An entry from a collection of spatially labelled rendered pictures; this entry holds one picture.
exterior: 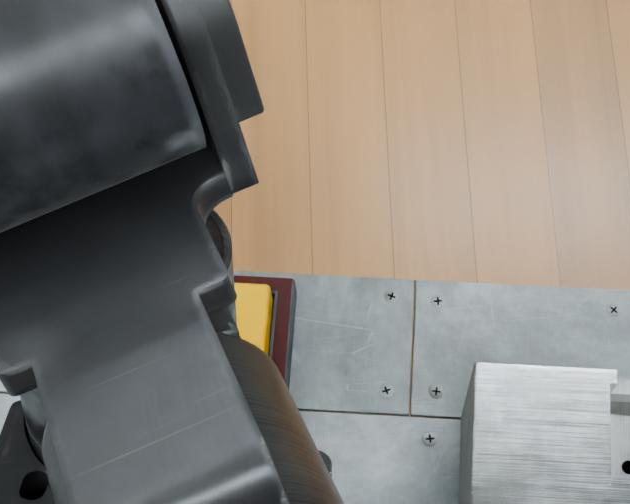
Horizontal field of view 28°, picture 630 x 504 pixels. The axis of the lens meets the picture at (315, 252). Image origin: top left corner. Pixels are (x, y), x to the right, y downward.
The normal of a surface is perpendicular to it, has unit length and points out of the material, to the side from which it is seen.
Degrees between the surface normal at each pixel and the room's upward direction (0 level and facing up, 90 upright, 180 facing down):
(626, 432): 0
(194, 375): 26
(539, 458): 0
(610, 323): 0
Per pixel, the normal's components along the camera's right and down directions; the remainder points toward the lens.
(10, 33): 0.07, -0.11
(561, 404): -0.04, -0.37
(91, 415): -0.22, -0.70
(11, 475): -0.01, -0.77
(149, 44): 0.24, 0.29
